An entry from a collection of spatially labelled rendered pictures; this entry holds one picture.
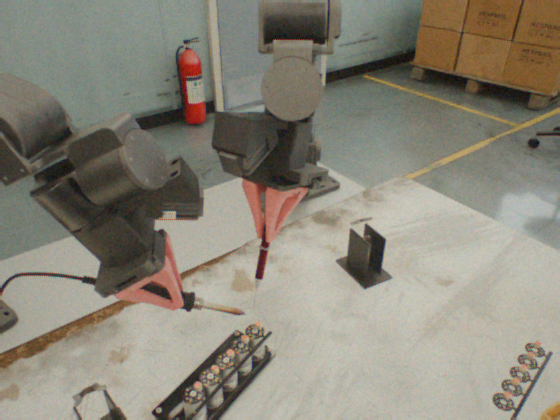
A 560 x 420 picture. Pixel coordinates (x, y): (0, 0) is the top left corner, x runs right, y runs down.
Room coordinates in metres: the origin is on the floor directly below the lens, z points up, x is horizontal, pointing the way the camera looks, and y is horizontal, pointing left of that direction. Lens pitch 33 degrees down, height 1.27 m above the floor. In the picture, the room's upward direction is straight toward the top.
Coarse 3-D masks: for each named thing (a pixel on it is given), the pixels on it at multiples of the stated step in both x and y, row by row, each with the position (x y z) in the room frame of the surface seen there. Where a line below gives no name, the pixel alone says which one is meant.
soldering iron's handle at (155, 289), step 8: (88, 280) 0.39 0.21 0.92; (144, 288) 0.40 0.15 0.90; (152, 288) 0.40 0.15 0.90; (160, 288) 0.41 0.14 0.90; (160, 296) 0.40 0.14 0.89; (168, 296) 0.40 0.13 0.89; (184, 296) 0.41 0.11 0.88; (192, 296) 0.41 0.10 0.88; (184, 304) 0.40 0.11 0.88; (192, 304) 0.40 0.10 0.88
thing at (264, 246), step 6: (264, 228) 0.46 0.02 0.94; (264, 234) 0.46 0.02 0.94; (264, 240) 0.45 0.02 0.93; (264, 246) 0.45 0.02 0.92; (270, 246) 0.46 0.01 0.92; (264, 252) 0.45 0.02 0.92; (258, 258) 0.45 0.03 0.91; (264, 258) 0.45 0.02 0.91; (258, 264) 0.45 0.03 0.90; (264, 264) 0.45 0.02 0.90; (258, 270) 0.44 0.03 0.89; (264, 270) 0.45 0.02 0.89; (258, 276) 0.44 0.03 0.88
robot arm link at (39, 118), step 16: (0, 80) 0.42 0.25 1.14; (16, 80) 0.43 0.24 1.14; (0, 96) 0.39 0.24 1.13; (16, 96) 0.40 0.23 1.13; (32, 96) 0.41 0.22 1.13; (48, 96) 0.42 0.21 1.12; (0, 112) 0.37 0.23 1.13; (16, 112) 0.38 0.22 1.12; (32, 112) 0.39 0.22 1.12; (48, 112) 0.41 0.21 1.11; (64, 112) 0.42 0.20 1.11; (0, 128) 0.36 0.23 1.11; (16, 128) 0.36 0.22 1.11; (32, 128) 0.38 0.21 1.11; (48, 128) 0.40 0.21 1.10; (64, 128) 0.42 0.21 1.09; (16, 144) 0.36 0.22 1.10; (32, 144) 0.37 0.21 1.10; (48, 144) 0.40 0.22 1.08
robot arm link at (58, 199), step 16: (64, 160) 0.39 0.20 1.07; (48, 176) 0.39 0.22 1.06; (64, 176) 0.37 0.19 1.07; (32, 192) 0.38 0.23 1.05; (48, 192) 0.36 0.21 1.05; (64, 192) 0.37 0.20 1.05; (80, 192) 0.38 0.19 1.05; (48, 208) 0.37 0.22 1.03; (64, 208) 0.37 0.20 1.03; (80, 208) 0.37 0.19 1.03; (96, 208) 0.38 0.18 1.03; (64, 224) 0.37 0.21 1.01; (80, 224) 0.37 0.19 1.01
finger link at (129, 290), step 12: (168, 264) 0.39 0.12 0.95; (132, 276) 0.37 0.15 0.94; (144, 276) 0.37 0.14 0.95; (156, 276) 0.37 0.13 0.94; (168, 276) 0.38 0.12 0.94; (120, 288) 0.37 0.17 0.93; (132, 288) 0.37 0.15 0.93; (168, 288) 0.39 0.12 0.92; (132, 300) 0.37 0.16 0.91; (144, 300) 0.38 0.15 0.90; (156, 300) 0.39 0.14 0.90; (168, 300) 0.40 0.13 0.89; (180, 300) 0.39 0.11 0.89
